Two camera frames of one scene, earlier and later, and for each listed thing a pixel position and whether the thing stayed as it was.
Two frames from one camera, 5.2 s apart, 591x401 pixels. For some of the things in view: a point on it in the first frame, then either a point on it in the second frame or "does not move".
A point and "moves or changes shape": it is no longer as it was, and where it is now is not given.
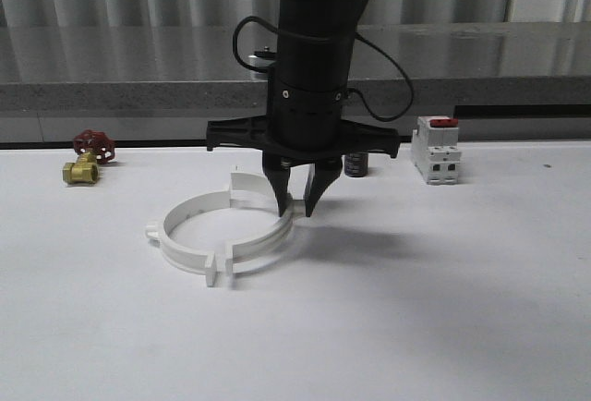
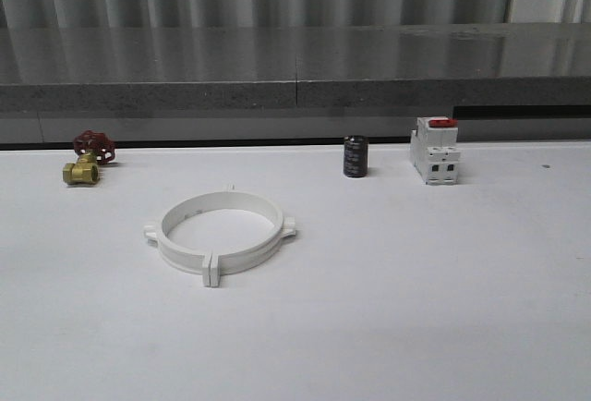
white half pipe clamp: [252, 190] moves or changes shape
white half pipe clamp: [199, 262] does not move
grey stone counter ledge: [228, 67] does not move
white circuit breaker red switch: [435, 151] does not move
